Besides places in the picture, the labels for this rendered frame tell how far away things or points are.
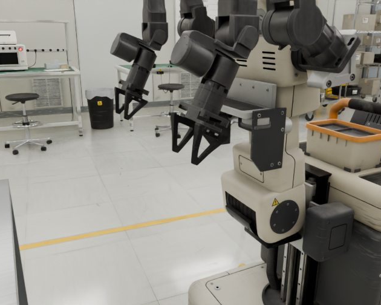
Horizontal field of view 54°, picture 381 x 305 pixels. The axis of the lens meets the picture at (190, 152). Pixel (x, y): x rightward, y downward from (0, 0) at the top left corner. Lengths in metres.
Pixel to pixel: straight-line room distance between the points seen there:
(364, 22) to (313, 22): 6.05
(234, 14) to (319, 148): 0.72
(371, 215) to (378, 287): 0.22
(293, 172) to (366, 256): 0.34
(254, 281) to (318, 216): 0.59
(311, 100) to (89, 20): 5.43
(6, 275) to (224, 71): 0.55
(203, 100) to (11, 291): 0.47
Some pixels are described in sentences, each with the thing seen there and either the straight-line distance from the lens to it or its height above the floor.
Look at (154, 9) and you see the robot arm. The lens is 1.11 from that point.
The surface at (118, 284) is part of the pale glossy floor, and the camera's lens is 2.05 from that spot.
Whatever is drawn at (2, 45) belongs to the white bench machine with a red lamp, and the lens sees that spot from 4.92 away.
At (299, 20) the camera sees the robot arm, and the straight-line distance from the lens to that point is 0.77.
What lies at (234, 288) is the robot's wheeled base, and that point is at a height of 0.28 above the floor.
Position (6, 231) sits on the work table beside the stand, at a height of 0.80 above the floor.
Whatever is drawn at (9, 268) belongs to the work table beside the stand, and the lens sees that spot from 0.80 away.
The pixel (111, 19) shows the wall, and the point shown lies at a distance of 6.35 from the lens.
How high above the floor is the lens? 1.22
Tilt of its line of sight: 18 degrees down
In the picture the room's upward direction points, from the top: straight up
